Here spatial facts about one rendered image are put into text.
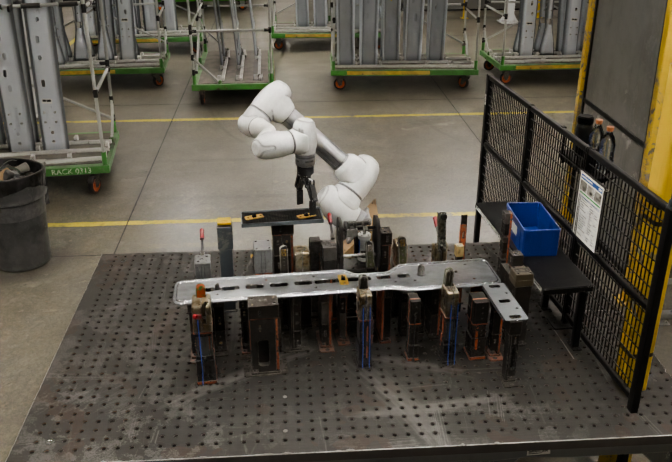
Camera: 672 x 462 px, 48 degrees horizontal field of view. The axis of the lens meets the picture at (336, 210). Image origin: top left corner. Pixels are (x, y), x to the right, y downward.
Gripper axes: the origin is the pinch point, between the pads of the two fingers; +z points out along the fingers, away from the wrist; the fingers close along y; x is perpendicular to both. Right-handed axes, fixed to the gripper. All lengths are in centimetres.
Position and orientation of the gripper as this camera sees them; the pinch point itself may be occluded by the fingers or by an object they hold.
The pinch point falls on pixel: (306, 207)
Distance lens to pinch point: 340.3
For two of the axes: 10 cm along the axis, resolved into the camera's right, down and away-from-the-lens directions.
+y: 4.5, 3.6, -8.2
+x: 8.9, -1.8, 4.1
